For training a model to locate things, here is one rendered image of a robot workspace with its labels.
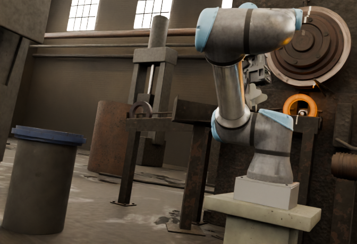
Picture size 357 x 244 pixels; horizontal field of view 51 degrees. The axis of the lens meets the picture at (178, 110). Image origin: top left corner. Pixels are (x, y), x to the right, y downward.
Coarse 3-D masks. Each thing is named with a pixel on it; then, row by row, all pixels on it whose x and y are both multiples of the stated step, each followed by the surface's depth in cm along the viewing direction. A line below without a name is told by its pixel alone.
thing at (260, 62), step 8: (248, 56) 139; (256, 56) 139; (264, 56) 136; (256, 64) 138; (264, 64) 135; (248, 72) 136; (256, 72) 136; (264, 72) 133; (256, 80) 135; (264, 80) 134
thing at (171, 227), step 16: (176, 96) 210; (176, 112) 222; (192, 112) 222; (208, 112) 223; (192, 144) 208; (192, 160) 207; (192, 176) 206; (192, 192) 206; (192, 208) 205; (176, 224) 214
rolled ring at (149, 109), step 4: (140, 100) 267; (136, 104) 268; (140, 104) 266; (144, 104) 264; (148, 104) 264; (132, 108) 269; (136, 108) 270; (148, 108) 262; (132, 112) 268; (148, 112) 262; (132, 116) 268; (148, 116) 261
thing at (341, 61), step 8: (304, 8) 218; (312, 8) 216; (320, 8) 213; (336, 16) 208; (344, 24) 206; (344, 32) 205; (344, 40) 204; (344, 48) 204; (344, 56) 203; (272, 64) 222; (336, 64) 204; (344, 64) 208; (280, 72) 219; (328, 72) 206; (336, 72) 204; (288, 80) 216; (296, 80) 214; (304, 80) 211; (312, 80) 209; (320, 80) 207
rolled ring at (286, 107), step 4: (292, 96) 215; (296, 96) 214; (300, 96) 213; (304, 96) 212; (308, 96) 211; (288, 100) 216; (292, 100) 215; (296, 100) 216; (304, 100) 213; (308, 100) 211; (312, 100) 210; (284, 104) 217; (288, 104) 216; (312, 104) 209; (284, 108) 216; (288, 108) 216; (312, 108) 209; (316, 108) 209; (284, 112) 216; (288, 112) 215; (312, 112) 209; (316, 112) 209
